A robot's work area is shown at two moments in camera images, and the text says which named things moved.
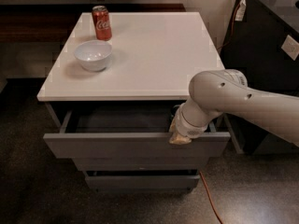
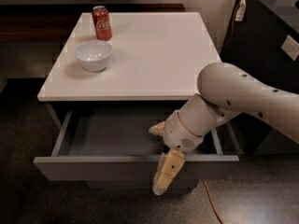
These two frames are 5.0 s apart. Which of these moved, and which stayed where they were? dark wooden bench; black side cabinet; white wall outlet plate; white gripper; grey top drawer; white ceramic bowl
Moved: white gripper; grey top drawer
Stayed: white wall outlet plate; black side cabinet; dark wooden bench; white ceramic bowl
